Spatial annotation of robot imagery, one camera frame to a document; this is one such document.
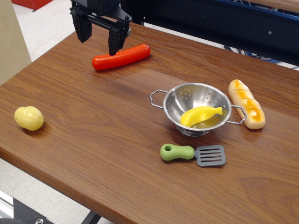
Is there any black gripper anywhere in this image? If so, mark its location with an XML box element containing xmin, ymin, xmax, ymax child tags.
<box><xmin>70</xmin><ymin>0</ymin><xmax>132</xmax><ymax>56</ymax></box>

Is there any yellow toy banana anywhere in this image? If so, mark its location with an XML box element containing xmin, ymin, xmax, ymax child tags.
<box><xmin>180</xmin><ymin>106</ymin><xmax>223</xmax><ymax>127</ymax></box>

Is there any steel colander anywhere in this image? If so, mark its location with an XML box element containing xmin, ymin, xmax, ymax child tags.
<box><xmin>150</xmin><ymin>83</ymin><xmax>247</xmax><ymax>137</ymax></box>

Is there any red toy sausage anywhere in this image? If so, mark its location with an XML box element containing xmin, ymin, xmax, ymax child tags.
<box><xmin>92</xmin><ymin>44</ymin><xmax>151</xmax><ymax>70</ymax></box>

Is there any red box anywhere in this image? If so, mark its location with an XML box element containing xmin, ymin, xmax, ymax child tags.
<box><xmin>12</xmin><ymin>0</ymin><xmax>52</xmax><ymax>10</ymax></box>

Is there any beige cabinet panel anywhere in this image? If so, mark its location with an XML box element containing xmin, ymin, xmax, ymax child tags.
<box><xmin>0</xmin><ymin>0</ymin><xmax>31</xmax><ymax>84</ymax></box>

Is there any yellow toy potato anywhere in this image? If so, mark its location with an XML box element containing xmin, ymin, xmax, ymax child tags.
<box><xmin>14</xmin><ymin>106</ymin><xmax>44</xmax><ymax>131</ymax></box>

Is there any toy bread loaf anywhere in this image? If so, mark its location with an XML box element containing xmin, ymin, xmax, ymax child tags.
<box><xmin>228</xmin><ymin>79</ymin><xmax>266</xmax><ymax>130</ymax></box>

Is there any blue cable bundle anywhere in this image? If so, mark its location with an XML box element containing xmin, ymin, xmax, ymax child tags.
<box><xmin>224</xmin><ymin>44</ymin><xmax>299</xmax><ymax>70</ymax></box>

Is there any green handled grey spatula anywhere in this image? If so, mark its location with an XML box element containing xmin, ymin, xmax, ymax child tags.
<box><xmin>160</xmin><ymin>144</ymin><xmax>226</xmax><ymax>168</ymax></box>

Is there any black metal frame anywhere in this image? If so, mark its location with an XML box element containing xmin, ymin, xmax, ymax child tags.
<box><xmin>121</xmin><ymin>0</ymin><xmax>299</xmax><ymax>65</ymax></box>

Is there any black base bracket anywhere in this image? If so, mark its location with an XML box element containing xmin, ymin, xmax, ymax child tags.
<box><xmin>0</xmin><ymin>193</ymin><xmax>101</xmax><ymax>224</ymax></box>

